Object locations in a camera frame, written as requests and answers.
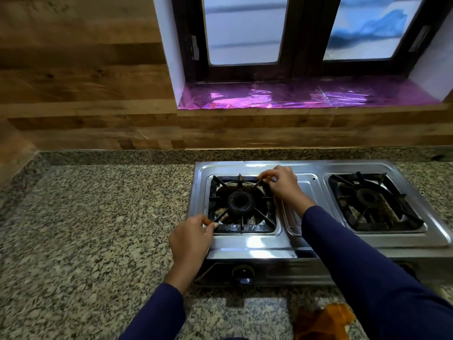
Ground black square pan support grate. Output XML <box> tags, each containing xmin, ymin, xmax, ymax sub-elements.
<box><xmin>207</xmin><ymin>173</ymin><xmax>277</xmax><ymax>234</ymax></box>
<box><xmin>328</xmin><ymin>171</ymin><xmax>425</xmax><ymax>233</ymax></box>

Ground purple shiny foil sheet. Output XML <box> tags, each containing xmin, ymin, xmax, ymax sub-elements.
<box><xmin>177</xmin><ymin>75</ymin><xmax>443</xmax><ymax>110</ymax></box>

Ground person's left forearm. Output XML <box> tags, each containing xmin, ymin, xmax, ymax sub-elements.
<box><xmin>118</xmin><ymin>270</ymin><xmax>193</xmax><ymax>340</ymax></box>

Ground black round burner head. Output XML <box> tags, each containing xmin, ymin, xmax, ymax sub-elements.
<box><xmin>355</xmin><ymin>188</ymin><xmax>382</xmax><ymax>208</ymax></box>
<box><xmin>227</xmin><ymin>191</ymin><xmax>256</xmax><ymax>217</ymax></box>

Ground stainless steel two-burner gas stove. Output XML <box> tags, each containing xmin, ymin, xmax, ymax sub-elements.
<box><xmin>186</xmin><ymin>159</ymin><xmax>453</xmax><ymax>288</ymax></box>

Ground person's right hand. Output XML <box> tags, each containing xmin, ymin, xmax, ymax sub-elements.
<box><xmin>257</xmin><ymin>165</ymin><xmax>307</xmax><ymax>217</ymax></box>

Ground black stove knob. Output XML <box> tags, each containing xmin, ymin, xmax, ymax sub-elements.
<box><xmin>397</xmin><ymin>261</ymin><xmax>419</xmax><ymax>278</ymax></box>
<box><xmin>231</xmin><ymin>265</ymin><xmax>255</xmax><ymax>285</ymax></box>

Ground person's right forearm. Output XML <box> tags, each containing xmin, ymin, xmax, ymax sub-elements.
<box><xmin>300</xmin><ymin>205</ymin><xmax>453</xmax><ymax>340</ymax></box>

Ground blue cloth behind window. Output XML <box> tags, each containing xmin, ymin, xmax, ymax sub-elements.
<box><xmin>330</xmin><ymin>9</ymin><xmax>410</xmax><ymax>49</ymax></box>

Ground person's left hand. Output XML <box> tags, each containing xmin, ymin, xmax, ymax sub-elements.
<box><xmin>168</xmin><ymin>214</ymin><xmax>219</xmax><ymax>280</ymax></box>

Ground orange cloth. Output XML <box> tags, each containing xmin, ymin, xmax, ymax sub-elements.
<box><xmin>293</xmin><ymin>303</ymin><xmax>356</xmax><ymax>340</ymax></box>

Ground dark wooden window frame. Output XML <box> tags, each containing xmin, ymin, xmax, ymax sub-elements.
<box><xmin>171</xmin><ymin>0</ymin><xmax>447</xmax><ymax>83</ymax></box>

